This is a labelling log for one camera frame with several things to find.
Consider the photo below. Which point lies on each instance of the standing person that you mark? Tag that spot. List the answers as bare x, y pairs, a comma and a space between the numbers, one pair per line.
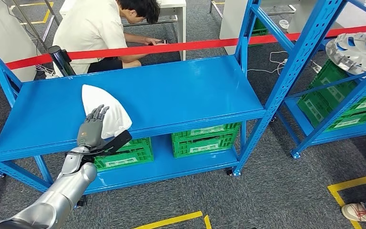
355, 212

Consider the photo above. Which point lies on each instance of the black stanchion post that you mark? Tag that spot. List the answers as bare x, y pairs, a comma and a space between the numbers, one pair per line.
60, 60

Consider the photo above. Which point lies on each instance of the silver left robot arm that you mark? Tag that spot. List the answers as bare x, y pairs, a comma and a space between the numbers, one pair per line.
69, 186

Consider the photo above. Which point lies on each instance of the white cabinet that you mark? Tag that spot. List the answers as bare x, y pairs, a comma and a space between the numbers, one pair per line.
298, 12
3, 38
230, 25

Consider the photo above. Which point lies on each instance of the white plastic shell part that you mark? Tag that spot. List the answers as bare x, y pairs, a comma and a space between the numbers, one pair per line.
107, 98

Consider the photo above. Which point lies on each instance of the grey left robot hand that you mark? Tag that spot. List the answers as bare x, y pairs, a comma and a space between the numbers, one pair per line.
90, 132

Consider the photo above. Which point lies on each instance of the blue metal shelf rack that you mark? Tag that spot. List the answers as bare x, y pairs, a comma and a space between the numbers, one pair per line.
170, 91
340, 110

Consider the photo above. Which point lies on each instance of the red barrier tape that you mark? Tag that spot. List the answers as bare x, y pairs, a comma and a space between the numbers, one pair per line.
170, 47

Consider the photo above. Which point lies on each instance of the crouching person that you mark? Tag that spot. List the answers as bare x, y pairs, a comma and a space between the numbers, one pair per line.
88, 28

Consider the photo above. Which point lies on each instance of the yellow floor tape square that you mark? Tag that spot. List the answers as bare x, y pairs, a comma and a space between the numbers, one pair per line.
170, 219
46, 15
359, 181

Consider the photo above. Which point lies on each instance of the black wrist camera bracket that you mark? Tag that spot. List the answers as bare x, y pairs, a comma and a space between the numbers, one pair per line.
118, 142

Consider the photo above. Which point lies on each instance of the silver wheel cover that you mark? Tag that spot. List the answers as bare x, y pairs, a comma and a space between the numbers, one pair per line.
355, 53

